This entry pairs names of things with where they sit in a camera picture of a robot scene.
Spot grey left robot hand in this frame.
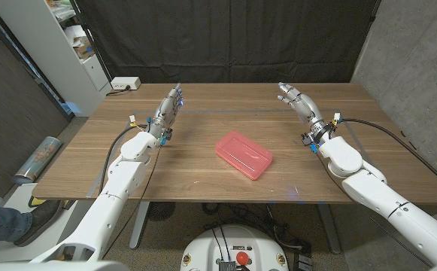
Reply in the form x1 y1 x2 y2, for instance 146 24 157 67
147 83 184 147

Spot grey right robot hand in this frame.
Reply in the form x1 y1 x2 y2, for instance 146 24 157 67
277 81 339 148

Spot pink plastic pencil case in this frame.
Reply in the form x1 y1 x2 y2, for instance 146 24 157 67
214 129 274 181

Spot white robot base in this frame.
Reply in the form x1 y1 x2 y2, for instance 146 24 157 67
180 224 290 271

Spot white power strip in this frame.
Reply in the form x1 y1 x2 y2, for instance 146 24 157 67
111 76 142 91

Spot black fabric curtain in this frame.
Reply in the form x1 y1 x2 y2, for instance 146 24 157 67
74 0 381 84

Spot round black fan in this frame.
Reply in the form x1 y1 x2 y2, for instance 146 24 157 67
147 202 177 222

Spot cardboard box with blue tape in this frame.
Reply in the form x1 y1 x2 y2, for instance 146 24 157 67
74 39 95 59

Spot grey table leg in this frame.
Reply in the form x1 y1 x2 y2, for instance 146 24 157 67
317 204 342 255
129 201 150 250

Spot white paper stack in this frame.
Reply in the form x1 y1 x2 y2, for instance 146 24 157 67
63 24 88 48

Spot white shelf cabinet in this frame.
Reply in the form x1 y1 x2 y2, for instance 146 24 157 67
0 0 113 117

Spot dark grey shoe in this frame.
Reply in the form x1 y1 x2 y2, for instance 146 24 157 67
13 199 64 248

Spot person's leg in jeans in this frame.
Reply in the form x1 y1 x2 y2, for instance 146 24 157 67
0 201 33 242

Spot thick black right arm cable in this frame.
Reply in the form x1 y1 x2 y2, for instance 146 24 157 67
336 117 437 195

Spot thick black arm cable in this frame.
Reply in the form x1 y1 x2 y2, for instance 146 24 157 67
99 125 150 189
336 117 437 195

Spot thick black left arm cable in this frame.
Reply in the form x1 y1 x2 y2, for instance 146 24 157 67
99 125 150 189

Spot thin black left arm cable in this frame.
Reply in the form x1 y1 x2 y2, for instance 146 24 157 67
103 145 162 259

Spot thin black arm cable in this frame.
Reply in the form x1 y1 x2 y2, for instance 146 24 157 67
313 149 433 268
103 145 162 259

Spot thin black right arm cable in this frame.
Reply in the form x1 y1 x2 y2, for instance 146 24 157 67
313 149 433 268

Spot tangled black cables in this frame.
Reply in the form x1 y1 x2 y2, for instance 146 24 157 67
202 202 311 252

